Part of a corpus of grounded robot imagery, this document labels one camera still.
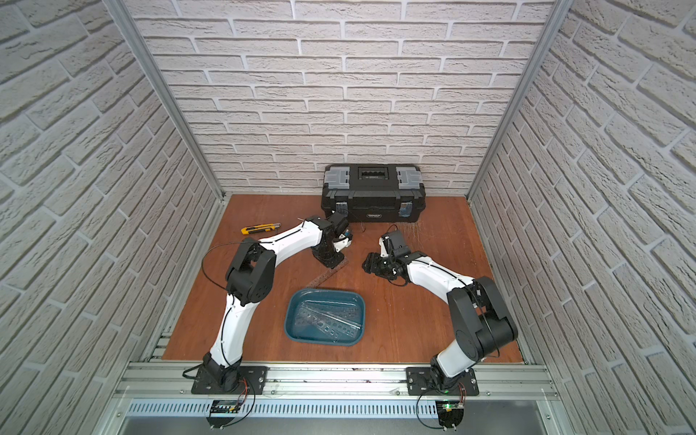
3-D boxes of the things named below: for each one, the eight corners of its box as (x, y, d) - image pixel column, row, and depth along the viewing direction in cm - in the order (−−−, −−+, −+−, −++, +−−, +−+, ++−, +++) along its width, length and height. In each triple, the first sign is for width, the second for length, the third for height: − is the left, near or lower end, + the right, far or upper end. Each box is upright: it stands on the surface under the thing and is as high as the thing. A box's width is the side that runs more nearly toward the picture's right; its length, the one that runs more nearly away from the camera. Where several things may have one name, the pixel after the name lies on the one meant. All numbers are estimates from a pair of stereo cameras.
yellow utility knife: (242, 235, 108) (241, 232, 106) (243, 230, 109) (241, 227, 108) (280, 229, 110) (279, 226, 108) (280, 225, 112) (279, 222, 110)
